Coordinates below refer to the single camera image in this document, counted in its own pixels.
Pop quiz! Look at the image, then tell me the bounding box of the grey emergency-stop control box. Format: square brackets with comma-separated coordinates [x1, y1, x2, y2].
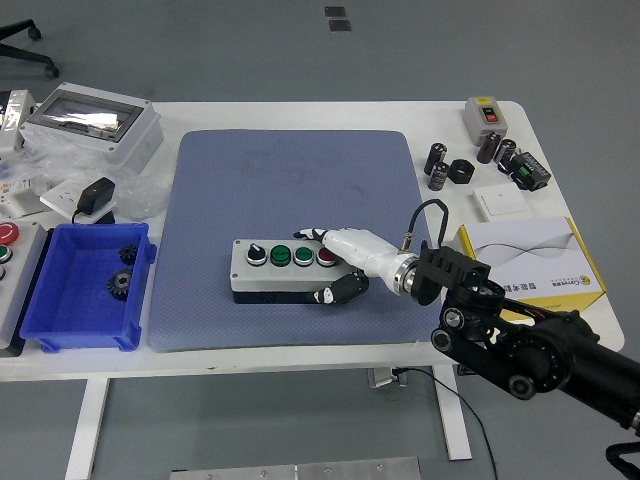
[0, 220, 51, 357]

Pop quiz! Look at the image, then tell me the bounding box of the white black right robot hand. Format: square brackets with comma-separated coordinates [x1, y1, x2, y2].
[292, 226, 409, 306]

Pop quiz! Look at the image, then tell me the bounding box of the black robot strap loop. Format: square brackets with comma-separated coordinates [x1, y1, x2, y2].
[604, 440, 640, 480]

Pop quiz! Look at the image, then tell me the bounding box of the white wall socket panel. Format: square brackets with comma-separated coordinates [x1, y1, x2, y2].
[38, 178, 117, 225]

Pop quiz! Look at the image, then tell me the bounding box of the black cable under table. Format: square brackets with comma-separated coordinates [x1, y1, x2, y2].
[392, 367, 499, 480]

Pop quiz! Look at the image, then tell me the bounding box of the silver under-table bracket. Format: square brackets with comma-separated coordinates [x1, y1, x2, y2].
[367, 367, 407, 389]

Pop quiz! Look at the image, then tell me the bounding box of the white wall switch panel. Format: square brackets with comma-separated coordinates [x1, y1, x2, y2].
[472, 182, 534, 221]

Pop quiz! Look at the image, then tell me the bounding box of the black office chair base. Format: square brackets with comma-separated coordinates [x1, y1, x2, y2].
[0, 18, 60, 80]

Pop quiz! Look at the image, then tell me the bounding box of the blue plastic bin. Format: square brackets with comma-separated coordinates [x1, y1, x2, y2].
[18, 222, 158, 354]

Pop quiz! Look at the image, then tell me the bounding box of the white small device box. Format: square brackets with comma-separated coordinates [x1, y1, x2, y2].
[0, 89, 37, 155]

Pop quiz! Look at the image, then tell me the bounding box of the clear plastic bag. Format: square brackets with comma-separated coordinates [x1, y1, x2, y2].
[0, 129, 171, 221]

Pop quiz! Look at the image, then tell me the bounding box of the grey red-black switch box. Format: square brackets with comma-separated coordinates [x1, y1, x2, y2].
[461, 95, 509, 147]

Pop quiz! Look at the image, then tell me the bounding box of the black power adapter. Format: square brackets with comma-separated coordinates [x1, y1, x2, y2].
[71, 176, 117, 225]

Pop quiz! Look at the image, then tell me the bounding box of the grey clear-lid distribution box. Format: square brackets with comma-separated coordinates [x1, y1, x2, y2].
[19, 82, 165, 175]

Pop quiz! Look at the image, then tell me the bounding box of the large black gear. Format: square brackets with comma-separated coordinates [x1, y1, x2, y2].
[106, 268, 135, 302]

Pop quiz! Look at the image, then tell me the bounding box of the silver metal plate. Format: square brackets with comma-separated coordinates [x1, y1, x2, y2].
[169, 455, 422, 480]

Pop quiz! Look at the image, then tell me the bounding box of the black hexagonal nut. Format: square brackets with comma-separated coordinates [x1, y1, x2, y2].
[447, 158, 476, 185]

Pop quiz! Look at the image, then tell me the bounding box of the yellow white cardboard box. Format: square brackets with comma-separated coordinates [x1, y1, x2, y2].
[455, 215, 608, 321]

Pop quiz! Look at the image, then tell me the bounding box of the white table leg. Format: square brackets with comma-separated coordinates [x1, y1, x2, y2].
[63, 378, 110, 480]
[432, 365, 473, 462]

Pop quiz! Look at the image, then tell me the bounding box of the blue-grey textured mat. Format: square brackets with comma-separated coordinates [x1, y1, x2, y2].
[148, 128, 446, 353]

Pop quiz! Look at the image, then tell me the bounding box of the white orange printed packet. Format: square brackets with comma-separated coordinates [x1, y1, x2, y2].
[0, 174, 51, 220]

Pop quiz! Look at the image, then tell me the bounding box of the black green terminal module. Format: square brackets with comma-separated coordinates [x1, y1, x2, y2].
[507, 152, 552, 192]

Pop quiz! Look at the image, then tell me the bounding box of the grey four-button control box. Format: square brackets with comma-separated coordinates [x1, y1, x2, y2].
[229, 237, 361, 305]

